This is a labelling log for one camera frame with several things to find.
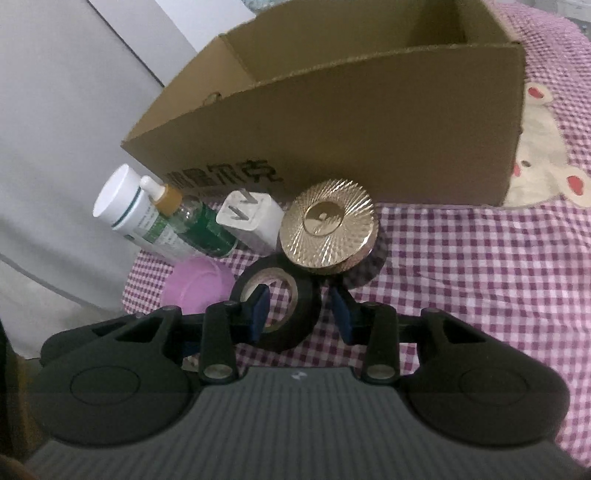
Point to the brown cardboard box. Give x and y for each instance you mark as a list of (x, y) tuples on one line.
[(369, 129)]

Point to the black jar with gold lid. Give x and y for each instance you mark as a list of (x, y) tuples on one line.
[(328, 226)]

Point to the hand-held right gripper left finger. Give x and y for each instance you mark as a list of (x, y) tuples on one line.
[(258, 314)]

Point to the black tape roll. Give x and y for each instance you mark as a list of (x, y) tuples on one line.
[(300, 318)]

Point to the white plastic bottle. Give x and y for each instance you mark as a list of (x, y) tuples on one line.
[(124, 203)]

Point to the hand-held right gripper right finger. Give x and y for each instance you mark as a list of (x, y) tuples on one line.
[(341, 314)]

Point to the green dropper bottle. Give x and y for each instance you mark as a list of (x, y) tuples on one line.
[(203, 226)]

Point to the purple checked bear cloth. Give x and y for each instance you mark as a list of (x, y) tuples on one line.
[(461, 277)]

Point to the pink plastic bowl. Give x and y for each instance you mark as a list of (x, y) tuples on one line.
[(198, 286)]

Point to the white charger plug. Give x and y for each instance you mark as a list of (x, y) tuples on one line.
[(244, 221)]

